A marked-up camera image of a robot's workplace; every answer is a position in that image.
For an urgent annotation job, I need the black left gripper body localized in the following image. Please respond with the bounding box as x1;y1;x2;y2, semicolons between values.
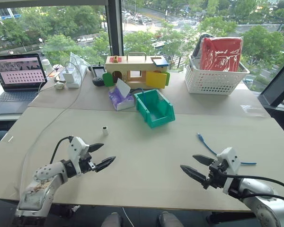
79;152;98;174

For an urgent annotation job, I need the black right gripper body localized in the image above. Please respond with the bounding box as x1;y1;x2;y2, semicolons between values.
202;159;229;190

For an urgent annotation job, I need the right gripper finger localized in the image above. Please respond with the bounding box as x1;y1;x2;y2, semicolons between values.
192;155;215;166
180;165;208;185

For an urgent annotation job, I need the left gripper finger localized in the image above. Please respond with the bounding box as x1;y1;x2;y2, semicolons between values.
88;143;105;153
94;156;116;173

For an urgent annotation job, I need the grey rounded shape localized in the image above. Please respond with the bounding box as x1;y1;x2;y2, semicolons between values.
159;211;184;227
101;211;123;227

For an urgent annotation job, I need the purple tissue box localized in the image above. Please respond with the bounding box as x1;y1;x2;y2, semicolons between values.
107;78;136;111

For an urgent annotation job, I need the green plastic storage bin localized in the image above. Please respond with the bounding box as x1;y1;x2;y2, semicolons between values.
133;89;176;129

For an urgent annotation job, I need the clear plastic bag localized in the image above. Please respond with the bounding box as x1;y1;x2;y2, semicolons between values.
240;104;266;117

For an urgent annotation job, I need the white power adapter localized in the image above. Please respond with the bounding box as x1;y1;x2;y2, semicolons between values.
61;67;89;89
62;71;75;84

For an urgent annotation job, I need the black handheld controller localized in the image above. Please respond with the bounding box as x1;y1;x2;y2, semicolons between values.
88;62;107;87

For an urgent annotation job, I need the white perforated plastic basket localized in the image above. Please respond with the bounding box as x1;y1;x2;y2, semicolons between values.
184;56;251;96

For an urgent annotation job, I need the wooden toy lock box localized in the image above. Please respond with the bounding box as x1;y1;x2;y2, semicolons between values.
105;52;171;89

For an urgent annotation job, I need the clear plastic package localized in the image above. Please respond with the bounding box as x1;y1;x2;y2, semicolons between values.
69;52;86;73

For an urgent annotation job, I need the white paper cup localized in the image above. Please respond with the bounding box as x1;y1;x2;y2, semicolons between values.
41;59;55;77

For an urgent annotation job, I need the dark tilted monitor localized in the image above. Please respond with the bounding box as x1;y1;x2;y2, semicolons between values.
260;56;284;107

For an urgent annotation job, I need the open grey laptop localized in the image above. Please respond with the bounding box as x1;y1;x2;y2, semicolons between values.
0;53;48;115

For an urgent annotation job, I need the red bag in plastic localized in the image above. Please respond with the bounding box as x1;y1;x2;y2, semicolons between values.
199;36;244;72

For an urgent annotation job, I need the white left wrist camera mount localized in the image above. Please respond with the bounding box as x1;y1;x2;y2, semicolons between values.
67;136;90;177

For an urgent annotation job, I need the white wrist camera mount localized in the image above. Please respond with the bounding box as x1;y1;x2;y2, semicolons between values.
216;147;241;195
67;136;90;177

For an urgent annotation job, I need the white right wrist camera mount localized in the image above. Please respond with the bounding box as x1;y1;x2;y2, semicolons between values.
216;147;241;195

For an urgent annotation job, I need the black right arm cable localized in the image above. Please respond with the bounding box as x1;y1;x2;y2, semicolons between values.
219;170;284;204

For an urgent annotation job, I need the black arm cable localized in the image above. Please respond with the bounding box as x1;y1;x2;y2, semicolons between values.
49;136;74;165
219;170;284;204

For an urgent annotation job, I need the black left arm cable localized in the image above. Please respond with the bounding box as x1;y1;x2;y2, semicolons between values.
49;136;74;165

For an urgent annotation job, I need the long white cable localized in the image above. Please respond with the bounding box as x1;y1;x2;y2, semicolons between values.
19;61;84;192

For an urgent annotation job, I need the dark window frame post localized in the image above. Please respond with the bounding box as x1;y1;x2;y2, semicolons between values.
105;0;124;58

